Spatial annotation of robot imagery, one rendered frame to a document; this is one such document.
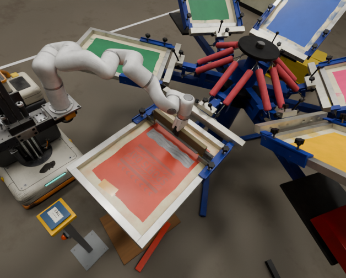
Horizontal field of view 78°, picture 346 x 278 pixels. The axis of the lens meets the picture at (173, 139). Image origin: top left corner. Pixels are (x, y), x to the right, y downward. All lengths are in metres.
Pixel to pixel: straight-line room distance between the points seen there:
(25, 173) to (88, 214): 0.64
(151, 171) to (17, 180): 1.29
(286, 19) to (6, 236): 3.20
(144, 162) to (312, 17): 2.12
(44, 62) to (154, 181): 0.79
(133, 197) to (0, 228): 1.47
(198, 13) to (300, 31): 0.99
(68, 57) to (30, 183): 1.34
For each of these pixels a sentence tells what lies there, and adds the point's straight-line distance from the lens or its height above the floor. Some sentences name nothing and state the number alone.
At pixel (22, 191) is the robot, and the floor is 0.28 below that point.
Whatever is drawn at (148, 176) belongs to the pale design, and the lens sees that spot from 1.25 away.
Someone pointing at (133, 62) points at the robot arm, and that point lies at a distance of 1.01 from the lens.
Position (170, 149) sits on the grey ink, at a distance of 1.34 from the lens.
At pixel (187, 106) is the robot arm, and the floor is 1.32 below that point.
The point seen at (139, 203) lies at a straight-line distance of 1.18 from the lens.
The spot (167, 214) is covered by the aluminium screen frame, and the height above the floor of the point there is 0.99.
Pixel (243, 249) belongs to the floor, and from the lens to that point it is 2.31.
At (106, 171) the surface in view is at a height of 0.96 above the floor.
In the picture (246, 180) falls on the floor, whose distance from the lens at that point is 2.59.
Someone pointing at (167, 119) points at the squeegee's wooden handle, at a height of 1.10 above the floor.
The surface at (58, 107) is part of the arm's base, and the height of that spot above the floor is 1.17.
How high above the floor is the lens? 2.07
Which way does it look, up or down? 53 degrees down
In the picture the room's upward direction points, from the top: 14 degrees clockwise
